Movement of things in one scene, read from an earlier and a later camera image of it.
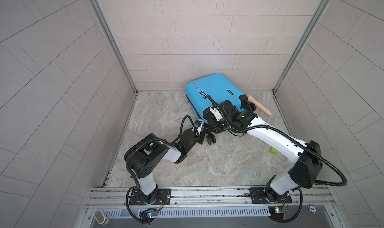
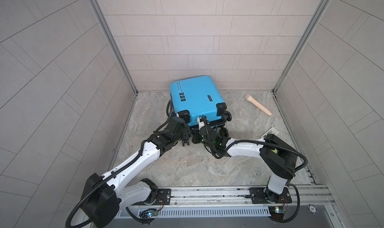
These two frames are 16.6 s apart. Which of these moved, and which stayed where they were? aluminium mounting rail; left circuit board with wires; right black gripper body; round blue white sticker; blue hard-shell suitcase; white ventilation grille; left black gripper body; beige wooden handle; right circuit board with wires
Moved: right black gripper body; blue hard-shell suitcase; left black gripper body
Stayed: white ventilation grille; right circuit board with wires; left circuit board with wires; aluminium mounting rail; round blue white sticker; beige wooden handle
